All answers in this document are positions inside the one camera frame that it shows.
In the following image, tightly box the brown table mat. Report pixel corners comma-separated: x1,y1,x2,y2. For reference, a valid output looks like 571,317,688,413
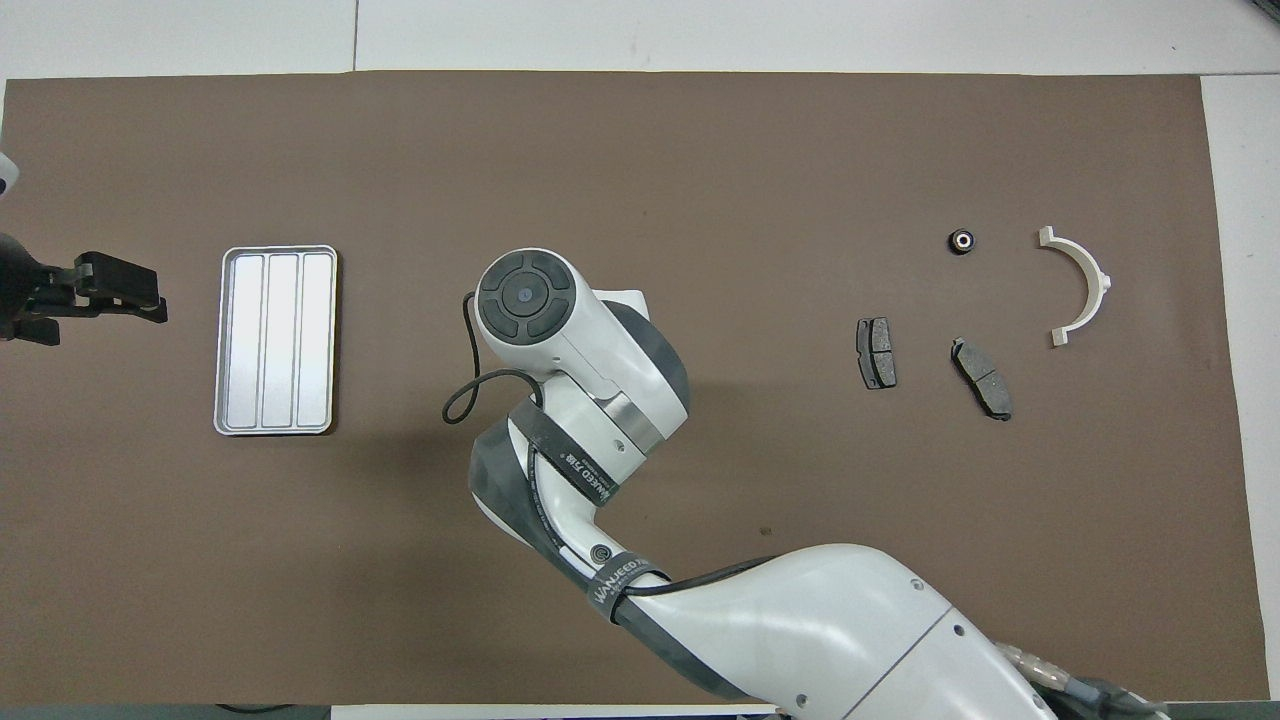
0,70,1271,706

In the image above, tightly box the silver metal tray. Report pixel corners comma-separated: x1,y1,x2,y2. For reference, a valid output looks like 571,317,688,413
213,245,339,437

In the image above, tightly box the white curved plastic bracket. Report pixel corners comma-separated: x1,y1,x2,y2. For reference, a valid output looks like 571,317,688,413
1036,226,1113,348

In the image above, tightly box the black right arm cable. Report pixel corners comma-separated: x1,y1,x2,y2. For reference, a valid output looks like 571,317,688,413
442,290,547,427

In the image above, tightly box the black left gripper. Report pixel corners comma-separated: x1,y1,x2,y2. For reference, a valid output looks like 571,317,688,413
0,232,169,346

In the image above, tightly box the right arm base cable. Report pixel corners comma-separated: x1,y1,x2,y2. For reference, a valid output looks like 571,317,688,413
1000,645,1173,720

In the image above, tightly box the short rectangular grey brake pad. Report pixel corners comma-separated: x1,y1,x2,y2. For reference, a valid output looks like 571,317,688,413
856,317,898,391

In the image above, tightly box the long curved grey brake pad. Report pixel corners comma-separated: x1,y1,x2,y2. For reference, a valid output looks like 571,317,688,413
950,337,1013,422

